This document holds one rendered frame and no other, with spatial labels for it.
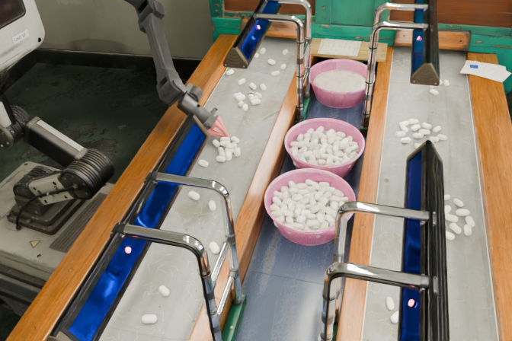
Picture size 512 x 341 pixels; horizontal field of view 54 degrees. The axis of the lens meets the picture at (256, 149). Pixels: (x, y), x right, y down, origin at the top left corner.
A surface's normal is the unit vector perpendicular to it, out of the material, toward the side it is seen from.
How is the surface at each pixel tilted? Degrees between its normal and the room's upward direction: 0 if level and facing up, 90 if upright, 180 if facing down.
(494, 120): 0
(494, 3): 90
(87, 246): 0
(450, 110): 0
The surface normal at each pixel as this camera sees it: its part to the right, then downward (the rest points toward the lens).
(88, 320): 0.79, -0.31
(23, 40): 0.92, 0.20
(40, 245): -0.05, -0.78
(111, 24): -0.22, 0.62
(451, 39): -0.26, 0.24
